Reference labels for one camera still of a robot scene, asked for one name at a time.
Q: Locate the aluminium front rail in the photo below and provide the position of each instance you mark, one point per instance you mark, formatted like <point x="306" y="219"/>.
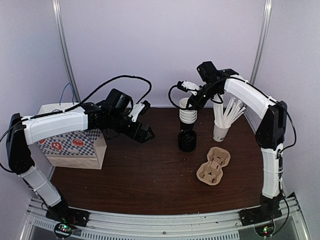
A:
<point x="224" y="225"/>

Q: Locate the left aluminium post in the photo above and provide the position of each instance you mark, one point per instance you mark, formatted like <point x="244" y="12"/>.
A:
<point x="64" y="47"/>

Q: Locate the stack of paper cups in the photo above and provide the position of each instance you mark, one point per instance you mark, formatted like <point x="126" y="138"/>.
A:
<point x="187" y="117"/>

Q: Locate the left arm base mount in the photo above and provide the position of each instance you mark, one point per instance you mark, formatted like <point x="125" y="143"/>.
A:
<point x="62" y="213"/>

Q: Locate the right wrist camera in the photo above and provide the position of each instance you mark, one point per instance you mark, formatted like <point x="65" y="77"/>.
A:
<point x="188" y="86"/>

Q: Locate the bundle of white straws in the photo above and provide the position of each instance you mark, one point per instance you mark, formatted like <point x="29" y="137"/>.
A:
<point x="225" y="117"/>

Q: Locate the aluminium post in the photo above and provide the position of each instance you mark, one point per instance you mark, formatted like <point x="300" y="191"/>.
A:
<point x="64" y="47"/>
<point x="264" y="30"/>

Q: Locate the right aluminium post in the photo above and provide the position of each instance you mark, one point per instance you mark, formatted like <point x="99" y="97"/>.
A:
<point x="264" y="30"/>

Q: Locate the stack of black lids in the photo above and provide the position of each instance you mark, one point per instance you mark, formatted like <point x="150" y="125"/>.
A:
<point x="187" y="140"/>

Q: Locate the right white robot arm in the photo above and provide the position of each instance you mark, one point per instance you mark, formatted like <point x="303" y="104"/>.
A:
<point x="270" y="135"/>

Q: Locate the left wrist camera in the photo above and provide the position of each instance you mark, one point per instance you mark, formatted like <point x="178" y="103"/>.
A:
<point x="139" y="109"/>

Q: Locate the blue checkered paper bag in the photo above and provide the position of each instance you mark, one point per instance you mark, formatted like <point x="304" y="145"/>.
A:
<point x="77" y="149"/>

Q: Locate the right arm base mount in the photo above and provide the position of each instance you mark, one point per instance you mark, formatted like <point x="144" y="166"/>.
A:
<point x="269" y="209"/>

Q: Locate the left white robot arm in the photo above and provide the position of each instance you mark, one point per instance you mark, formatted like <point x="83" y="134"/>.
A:
<point x="25" y="131"/>

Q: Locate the white cup holding straws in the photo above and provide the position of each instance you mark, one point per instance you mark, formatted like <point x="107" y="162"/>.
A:
<point x="219" y="133"/>

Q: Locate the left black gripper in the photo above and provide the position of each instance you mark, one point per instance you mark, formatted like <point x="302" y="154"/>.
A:
<point x="134" y="134"/>

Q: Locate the cardboard cup carrier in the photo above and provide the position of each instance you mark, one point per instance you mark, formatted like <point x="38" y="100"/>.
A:
<point x="211" y="172"/>

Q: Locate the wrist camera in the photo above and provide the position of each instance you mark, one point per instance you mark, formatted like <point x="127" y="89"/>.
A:
<point x="139" y="109"/>
<point x="188" y="86"/>

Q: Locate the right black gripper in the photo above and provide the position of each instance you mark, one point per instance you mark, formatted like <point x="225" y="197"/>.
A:
<point x="198" y="104"/>

